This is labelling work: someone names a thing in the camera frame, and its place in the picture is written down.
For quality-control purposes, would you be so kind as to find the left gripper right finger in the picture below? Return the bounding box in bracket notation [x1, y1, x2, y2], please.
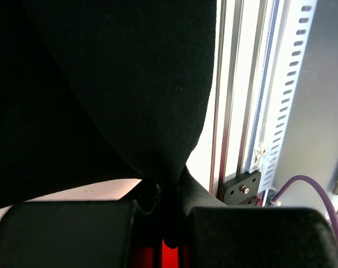
[178, 170, 338, 267]

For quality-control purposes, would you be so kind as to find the aluminium front rail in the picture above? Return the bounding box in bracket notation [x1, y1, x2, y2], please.
[208, 1, 289, 195]

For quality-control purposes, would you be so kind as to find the slotted grey cable duct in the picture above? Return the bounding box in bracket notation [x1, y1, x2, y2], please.
[259, 1, 317, 191]

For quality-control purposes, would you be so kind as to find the red plastic bin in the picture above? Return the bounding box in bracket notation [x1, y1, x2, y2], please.
[127, 240, 186, 268]

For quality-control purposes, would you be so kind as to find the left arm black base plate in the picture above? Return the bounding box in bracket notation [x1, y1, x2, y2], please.
[218, 170, 261, 207]

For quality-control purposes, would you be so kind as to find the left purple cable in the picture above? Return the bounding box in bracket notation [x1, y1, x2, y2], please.
[272, 175, 338, 260]

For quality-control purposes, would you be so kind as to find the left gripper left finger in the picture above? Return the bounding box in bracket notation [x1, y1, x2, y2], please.
[0, 181, 161, 267]

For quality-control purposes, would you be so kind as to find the black t shirt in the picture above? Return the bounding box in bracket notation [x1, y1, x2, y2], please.
[0, 1, 217, 208]

